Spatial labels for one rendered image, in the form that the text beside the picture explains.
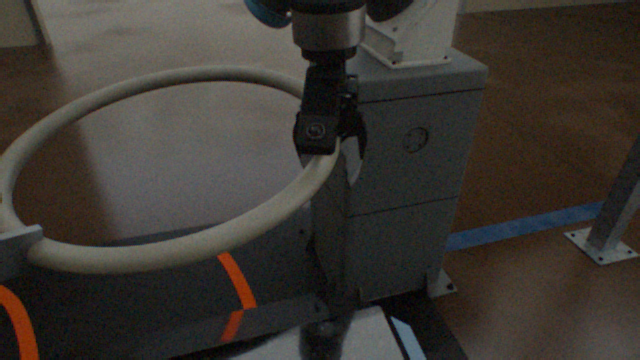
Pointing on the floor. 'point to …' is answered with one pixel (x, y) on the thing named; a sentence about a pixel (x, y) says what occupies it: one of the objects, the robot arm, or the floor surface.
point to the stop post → (613, 215)
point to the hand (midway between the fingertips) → (331, 180)
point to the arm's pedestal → (399, 179)
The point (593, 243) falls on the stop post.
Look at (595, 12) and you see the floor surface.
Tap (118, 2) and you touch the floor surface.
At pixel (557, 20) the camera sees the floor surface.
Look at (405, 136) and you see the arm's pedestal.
